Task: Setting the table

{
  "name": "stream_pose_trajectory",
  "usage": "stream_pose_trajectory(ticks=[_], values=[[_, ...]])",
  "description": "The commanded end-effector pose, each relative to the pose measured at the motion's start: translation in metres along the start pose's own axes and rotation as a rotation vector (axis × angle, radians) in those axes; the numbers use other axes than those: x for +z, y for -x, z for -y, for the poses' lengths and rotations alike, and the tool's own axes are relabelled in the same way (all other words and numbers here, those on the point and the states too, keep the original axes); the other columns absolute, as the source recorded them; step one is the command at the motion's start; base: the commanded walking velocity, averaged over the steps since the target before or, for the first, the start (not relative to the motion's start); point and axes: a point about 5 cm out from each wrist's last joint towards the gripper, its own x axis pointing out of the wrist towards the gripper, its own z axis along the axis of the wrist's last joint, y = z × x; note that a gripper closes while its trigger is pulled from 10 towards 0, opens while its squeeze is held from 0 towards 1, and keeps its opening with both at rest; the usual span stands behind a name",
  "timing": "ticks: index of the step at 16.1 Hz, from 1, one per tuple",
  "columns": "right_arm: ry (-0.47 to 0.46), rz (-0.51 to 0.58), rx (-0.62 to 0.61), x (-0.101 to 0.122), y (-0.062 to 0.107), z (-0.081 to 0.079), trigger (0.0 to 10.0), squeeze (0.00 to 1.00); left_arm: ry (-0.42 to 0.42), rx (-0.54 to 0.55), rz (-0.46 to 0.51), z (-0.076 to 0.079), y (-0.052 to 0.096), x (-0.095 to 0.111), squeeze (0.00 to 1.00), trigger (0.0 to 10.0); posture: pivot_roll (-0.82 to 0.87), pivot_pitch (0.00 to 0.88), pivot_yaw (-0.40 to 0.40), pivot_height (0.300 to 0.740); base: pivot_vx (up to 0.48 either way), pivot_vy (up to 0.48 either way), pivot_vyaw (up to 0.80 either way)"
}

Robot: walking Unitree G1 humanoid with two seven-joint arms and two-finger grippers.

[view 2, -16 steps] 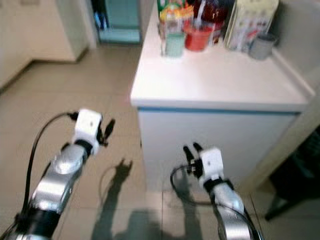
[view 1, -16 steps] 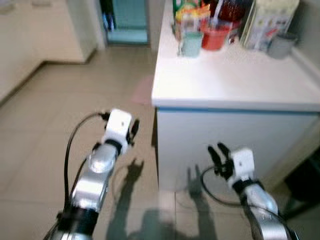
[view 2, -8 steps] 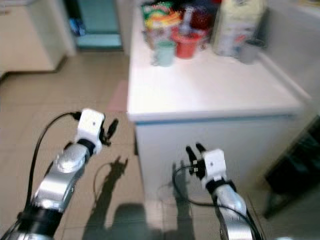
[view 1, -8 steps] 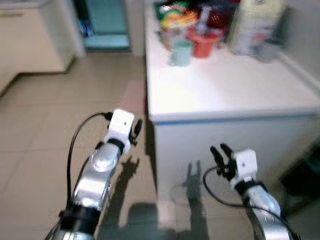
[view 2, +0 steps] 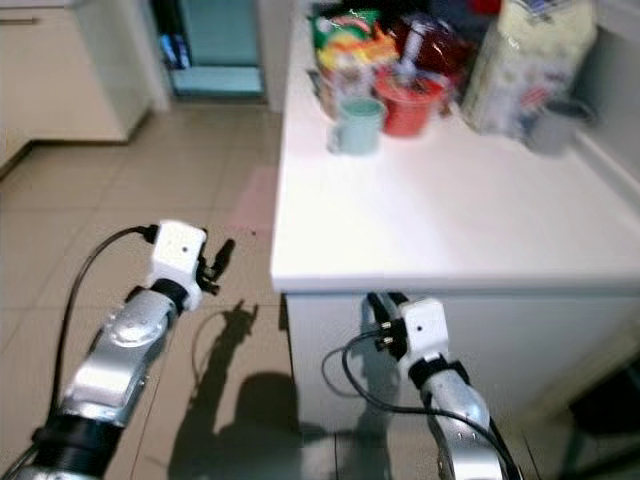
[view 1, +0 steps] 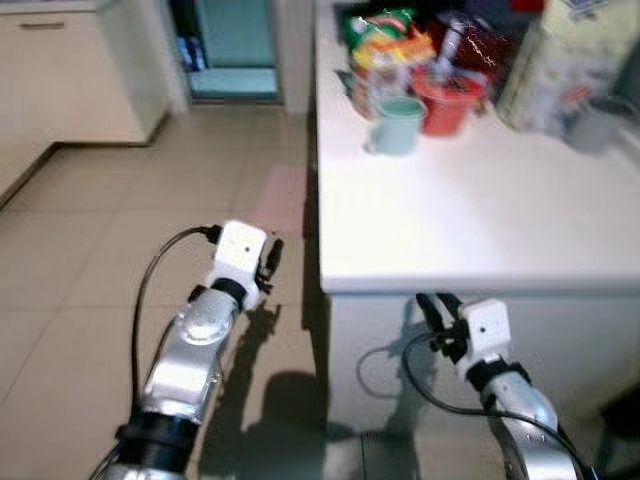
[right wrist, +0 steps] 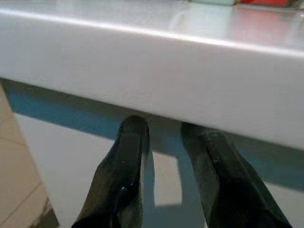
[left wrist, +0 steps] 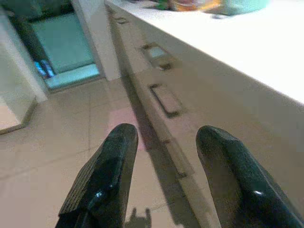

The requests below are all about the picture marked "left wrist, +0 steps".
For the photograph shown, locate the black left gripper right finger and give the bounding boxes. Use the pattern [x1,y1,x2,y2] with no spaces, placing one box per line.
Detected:
[196,125,304,228]

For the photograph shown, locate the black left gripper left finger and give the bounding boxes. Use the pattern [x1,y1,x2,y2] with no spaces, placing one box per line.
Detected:
[55,123,139,228]

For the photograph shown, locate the mint green mug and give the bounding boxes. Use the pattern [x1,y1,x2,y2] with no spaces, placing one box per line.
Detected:
[213,0,273,17]

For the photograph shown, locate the white kitchen counter cabinet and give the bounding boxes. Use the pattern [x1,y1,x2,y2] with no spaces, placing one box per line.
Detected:
[104,0,304,228]

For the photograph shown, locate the glass sliding door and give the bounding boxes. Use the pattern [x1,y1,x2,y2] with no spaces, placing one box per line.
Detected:
[23,7,100,90]

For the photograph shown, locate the yellow red snack package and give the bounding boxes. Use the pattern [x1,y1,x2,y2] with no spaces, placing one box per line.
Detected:
[171,0,221,12]

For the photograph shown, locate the green plastic bottle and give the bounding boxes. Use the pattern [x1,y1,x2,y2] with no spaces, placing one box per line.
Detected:
[154,0,172,10]

